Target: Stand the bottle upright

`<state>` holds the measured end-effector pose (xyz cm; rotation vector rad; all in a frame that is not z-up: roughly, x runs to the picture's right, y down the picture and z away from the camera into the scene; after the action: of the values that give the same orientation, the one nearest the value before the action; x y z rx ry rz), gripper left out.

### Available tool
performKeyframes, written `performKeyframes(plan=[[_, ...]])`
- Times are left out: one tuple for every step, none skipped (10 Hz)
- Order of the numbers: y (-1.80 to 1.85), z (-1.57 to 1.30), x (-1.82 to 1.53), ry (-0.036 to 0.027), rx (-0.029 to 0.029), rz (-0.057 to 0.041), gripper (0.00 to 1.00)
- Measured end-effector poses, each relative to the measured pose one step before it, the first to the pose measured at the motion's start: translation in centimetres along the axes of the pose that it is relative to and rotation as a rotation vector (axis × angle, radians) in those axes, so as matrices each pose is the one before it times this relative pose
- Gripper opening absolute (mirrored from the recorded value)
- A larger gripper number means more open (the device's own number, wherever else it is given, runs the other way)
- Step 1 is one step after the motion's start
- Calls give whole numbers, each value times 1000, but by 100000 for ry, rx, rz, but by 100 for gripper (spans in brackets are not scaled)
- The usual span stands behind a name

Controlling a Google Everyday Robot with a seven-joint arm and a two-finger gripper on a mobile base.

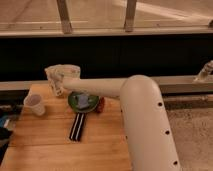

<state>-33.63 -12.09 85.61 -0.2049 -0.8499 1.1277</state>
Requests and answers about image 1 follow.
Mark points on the white object at right edge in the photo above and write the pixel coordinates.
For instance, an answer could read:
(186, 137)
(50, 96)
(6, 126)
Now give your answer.
(204, 72)

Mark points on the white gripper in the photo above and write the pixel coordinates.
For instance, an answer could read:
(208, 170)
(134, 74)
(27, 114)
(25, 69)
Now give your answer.
(55, 80)

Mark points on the green plate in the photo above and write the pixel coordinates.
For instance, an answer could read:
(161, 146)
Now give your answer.
(72, 101)

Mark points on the metal frame leg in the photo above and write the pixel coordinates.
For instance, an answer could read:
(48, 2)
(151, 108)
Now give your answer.
(130, 15)
(64, 16)

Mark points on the dark clutter at left edge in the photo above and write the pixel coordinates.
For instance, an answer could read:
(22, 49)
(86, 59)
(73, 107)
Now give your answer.
(8, 118)

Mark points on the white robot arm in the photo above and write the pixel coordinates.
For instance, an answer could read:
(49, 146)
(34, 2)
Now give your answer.
(150, 141)

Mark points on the blue sponge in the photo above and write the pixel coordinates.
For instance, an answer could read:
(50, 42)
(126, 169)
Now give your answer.
(82, 101)

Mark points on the metal frame leg right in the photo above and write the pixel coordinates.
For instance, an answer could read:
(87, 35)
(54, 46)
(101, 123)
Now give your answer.
(130, 15)

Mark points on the red small object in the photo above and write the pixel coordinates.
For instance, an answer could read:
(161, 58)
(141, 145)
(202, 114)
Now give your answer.
(101, 105)

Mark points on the metal frame leg left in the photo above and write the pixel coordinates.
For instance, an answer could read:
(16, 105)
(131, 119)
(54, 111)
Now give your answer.
(64, 16)

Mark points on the white plastic cup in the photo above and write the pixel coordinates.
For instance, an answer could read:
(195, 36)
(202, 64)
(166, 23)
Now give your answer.
(35, 103)

